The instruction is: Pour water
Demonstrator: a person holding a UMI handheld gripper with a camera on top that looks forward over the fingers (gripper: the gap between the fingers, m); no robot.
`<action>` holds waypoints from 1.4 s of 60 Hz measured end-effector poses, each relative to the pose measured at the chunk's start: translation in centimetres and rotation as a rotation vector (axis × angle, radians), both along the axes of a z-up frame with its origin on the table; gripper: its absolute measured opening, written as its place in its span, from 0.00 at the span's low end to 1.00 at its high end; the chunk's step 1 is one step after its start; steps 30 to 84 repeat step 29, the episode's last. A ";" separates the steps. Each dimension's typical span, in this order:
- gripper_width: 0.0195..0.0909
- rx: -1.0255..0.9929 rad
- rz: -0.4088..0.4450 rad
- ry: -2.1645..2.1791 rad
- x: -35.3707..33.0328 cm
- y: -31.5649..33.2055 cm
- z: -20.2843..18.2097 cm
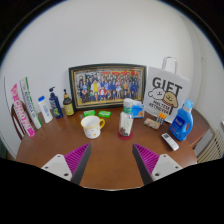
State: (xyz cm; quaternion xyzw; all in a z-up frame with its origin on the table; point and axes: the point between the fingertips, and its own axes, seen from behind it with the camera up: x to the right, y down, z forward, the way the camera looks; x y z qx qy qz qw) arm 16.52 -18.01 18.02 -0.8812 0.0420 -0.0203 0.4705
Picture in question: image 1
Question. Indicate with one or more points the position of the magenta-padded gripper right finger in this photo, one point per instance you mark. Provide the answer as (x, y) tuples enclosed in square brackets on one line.
[(161, 165)]

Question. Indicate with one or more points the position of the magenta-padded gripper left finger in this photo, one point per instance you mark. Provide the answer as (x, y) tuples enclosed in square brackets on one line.
[(61, 165)]

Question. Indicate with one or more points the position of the clear bottle with green label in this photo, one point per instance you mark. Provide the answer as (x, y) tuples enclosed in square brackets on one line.
[(126, 121)]

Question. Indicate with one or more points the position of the white remote control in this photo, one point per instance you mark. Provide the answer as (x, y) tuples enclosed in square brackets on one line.
[(170, 141)]

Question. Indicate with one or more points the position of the small patterned packet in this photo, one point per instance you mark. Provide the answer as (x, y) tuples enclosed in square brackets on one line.
[(152, 123)]

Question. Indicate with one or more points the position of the blue detergent bottle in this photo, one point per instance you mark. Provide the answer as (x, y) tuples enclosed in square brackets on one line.
[(181, 125)]

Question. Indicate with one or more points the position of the puzzle cube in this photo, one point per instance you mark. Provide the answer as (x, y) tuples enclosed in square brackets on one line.
[(161, 118)]

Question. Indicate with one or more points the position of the white radiator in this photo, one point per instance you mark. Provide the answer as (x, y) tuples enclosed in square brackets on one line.
[(213, 148)]

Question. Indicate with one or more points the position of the white bottle with blue cap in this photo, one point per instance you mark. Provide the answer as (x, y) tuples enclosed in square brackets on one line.
[(45, 111)]

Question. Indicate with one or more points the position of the blue tissue pack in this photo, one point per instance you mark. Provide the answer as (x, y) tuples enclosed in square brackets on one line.
[(139, 111)]

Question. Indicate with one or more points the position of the amber pump bottle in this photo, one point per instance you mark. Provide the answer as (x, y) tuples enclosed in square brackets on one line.
[(68, 107)]

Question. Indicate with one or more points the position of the dark blue pump bottle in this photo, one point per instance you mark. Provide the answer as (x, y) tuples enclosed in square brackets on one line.
[(56, 106)]

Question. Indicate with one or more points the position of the wooden chair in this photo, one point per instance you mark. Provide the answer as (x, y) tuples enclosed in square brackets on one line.
[(16, 125)]

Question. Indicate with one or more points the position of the tall pink box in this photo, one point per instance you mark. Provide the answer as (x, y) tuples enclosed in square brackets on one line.
[(23, 113)]

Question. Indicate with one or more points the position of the tall green and white box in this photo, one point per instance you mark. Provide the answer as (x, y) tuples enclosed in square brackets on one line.
[(31, 103)]

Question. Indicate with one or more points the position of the white paper gift bag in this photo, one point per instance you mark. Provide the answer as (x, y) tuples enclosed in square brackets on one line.
[(165, 95)]

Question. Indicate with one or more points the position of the white flat board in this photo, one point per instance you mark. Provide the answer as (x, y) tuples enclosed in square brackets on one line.
[(9, 95)]

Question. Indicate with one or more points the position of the framed group picture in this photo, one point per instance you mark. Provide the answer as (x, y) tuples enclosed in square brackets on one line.
[(106, 86)]

